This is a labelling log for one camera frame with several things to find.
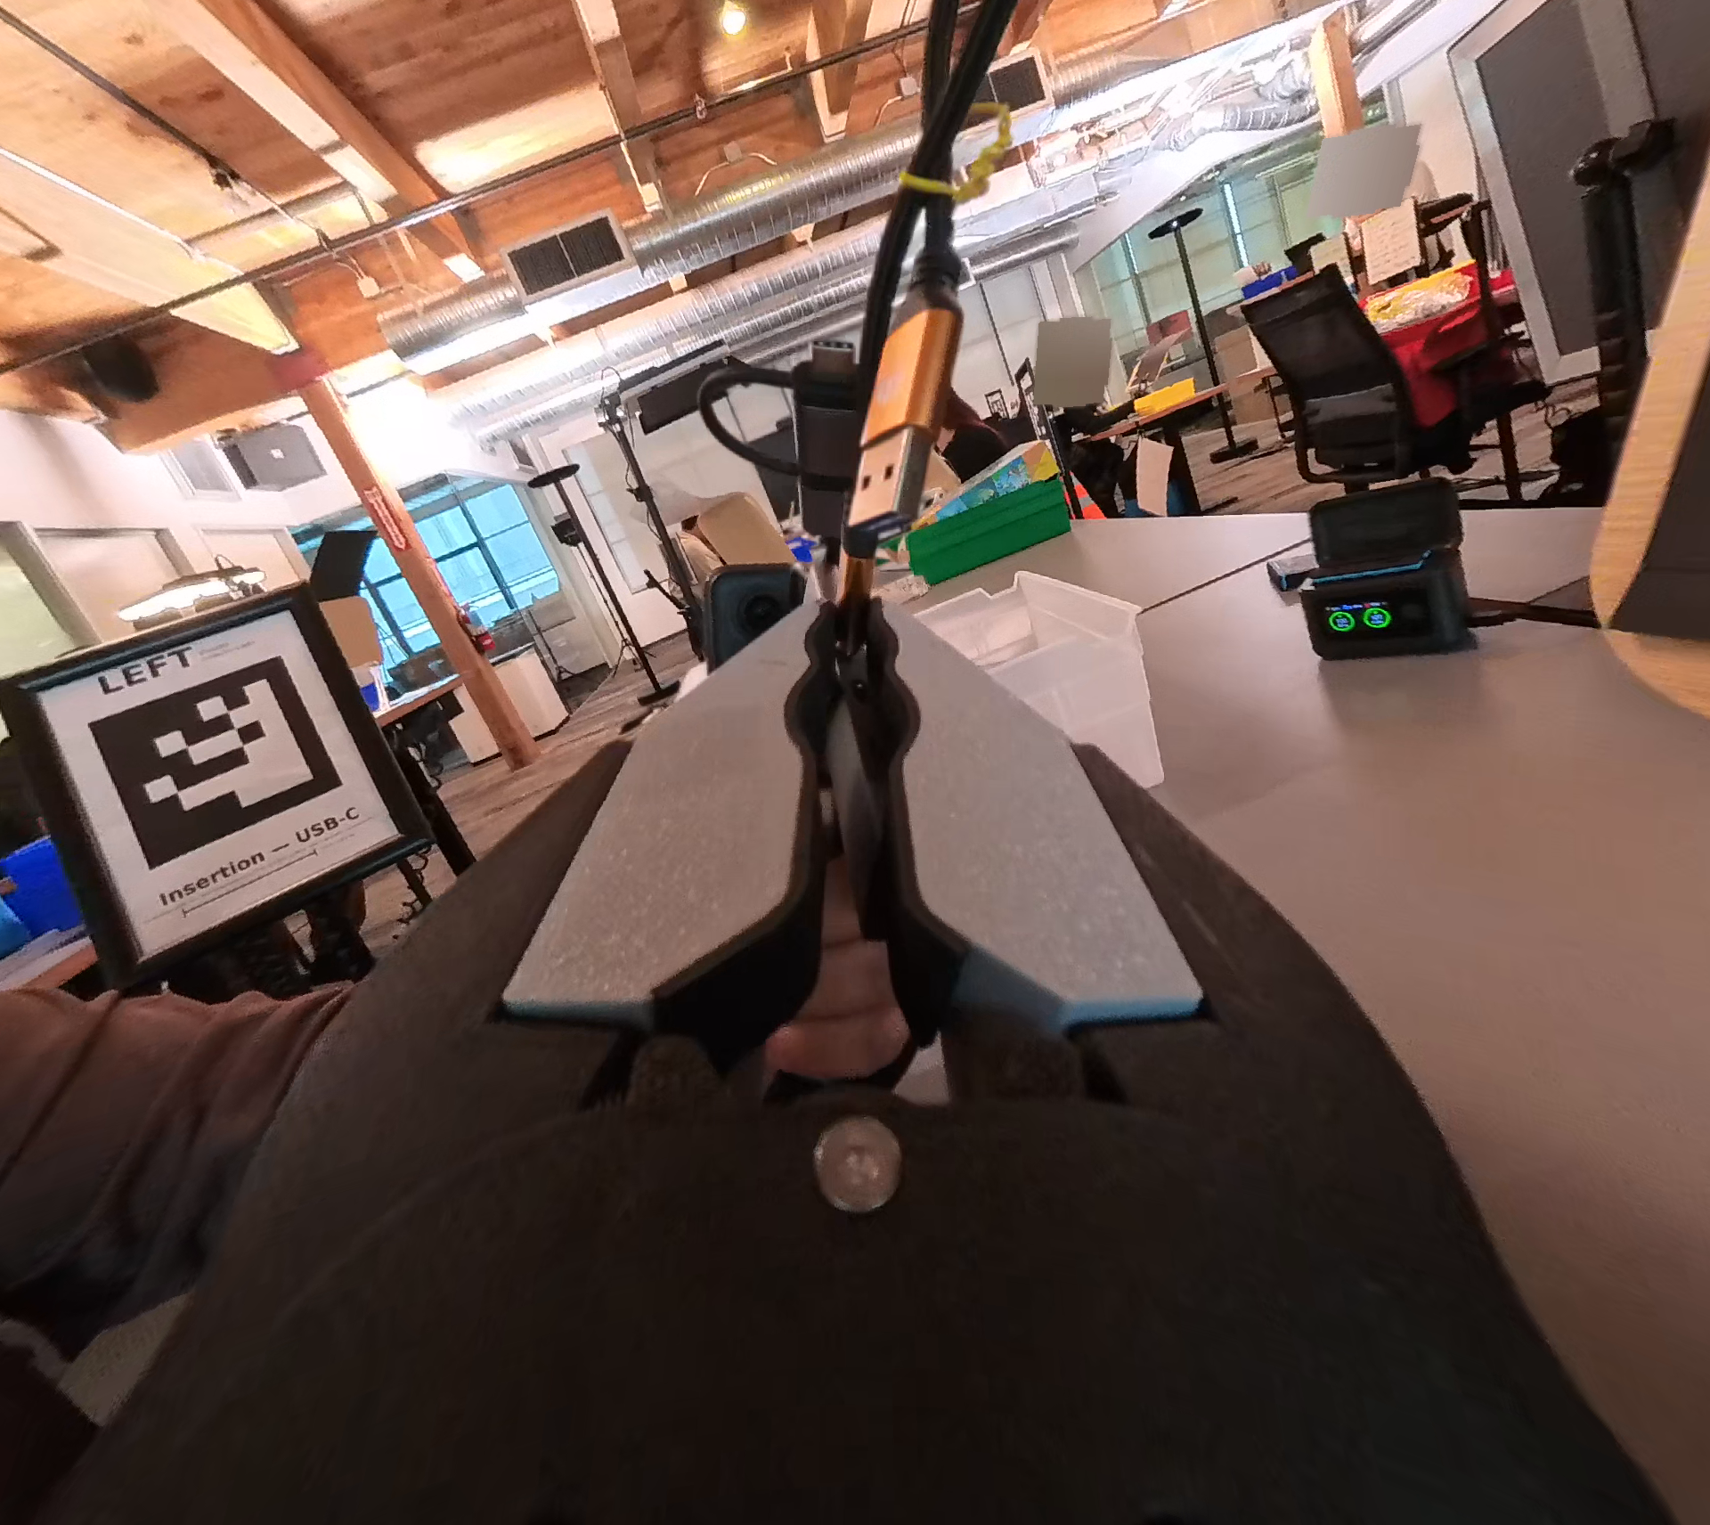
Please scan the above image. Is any black cable with orange plug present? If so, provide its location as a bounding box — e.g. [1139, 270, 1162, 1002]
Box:
[822, 0, 1101, 1079]

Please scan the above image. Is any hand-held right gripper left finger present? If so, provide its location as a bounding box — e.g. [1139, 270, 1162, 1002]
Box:
[503, 600, 841, 1075]

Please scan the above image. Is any green plastic bin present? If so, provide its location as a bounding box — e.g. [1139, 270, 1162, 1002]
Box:
[909, 475, 1078, 584]

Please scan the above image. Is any grey usb-c adapter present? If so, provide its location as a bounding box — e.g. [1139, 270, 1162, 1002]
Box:
[699, 338, 868, 544]

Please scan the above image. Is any clear plastic bin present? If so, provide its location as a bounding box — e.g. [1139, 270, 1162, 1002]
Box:
[914, 568, 1166, 785]

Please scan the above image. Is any red tablecloth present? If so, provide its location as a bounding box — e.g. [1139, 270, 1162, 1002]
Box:
[1363, 265, 1525, 404]

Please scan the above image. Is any computer monitor with silver stand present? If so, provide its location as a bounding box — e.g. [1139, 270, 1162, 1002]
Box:
[1593, 188, 1710, 717]

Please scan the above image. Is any person's left forearm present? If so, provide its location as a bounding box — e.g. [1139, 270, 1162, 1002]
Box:
[0, 983, 357, 1353]

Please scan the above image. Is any black charging case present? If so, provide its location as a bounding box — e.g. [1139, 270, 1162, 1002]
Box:
[1269, 477, 1479, 660]

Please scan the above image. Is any black office chair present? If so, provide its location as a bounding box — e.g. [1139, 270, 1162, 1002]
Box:
[1242, 261, 1552, 504]

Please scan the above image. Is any grey framed panel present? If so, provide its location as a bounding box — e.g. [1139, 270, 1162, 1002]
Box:
[1449, 0, 1710, 384]

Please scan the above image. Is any silver ventilation duct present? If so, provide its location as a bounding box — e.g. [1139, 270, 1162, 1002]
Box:
[378, 14, 1353, 445]

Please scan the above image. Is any black framed marker sign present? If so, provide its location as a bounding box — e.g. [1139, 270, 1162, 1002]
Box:
[0, 585, 437, 992]

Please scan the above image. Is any wooden support column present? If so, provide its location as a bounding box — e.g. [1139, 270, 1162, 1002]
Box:
[300, 375, 544, 771]

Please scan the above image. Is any person's left hand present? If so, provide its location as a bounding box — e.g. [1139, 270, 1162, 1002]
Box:
[768, 876, 925, 1081]

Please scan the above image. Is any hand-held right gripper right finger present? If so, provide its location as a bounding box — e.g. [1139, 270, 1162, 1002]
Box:
[866, 600, 1208, 1052]

